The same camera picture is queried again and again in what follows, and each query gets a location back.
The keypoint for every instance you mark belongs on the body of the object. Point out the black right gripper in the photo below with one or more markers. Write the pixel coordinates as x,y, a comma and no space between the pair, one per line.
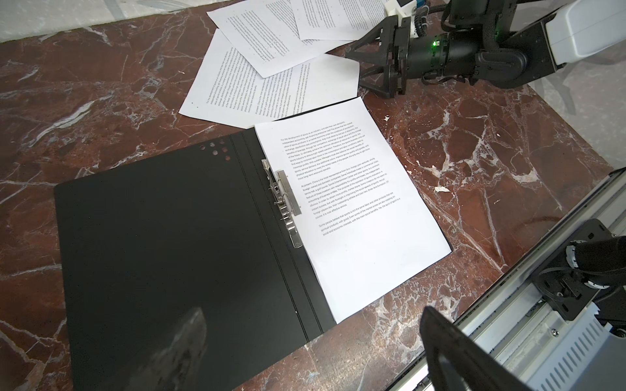
431,59

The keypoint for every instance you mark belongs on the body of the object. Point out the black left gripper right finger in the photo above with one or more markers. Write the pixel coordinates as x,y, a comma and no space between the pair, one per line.
455,362

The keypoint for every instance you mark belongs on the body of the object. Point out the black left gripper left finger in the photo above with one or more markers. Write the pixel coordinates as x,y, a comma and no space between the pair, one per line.
174,362

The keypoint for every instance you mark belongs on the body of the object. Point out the white black file folder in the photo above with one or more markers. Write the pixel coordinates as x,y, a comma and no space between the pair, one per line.
143,244

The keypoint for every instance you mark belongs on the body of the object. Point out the printed paper sheet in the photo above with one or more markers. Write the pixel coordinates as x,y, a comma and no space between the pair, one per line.
338,20
228,90
363,223
266,34

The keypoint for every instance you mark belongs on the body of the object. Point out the metal folder clip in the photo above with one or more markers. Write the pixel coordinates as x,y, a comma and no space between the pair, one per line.
285,201

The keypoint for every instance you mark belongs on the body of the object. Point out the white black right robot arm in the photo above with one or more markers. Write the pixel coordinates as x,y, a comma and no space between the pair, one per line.
510,59

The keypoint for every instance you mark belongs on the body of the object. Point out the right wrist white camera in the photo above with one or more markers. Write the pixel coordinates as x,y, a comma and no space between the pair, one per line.
417,11

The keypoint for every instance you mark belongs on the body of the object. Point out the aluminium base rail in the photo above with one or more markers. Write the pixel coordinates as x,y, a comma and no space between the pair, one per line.
513,323

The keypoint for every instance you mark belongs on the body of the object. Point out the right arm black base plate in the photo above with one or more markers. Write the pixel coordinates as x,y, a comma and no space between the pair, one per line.
588,264

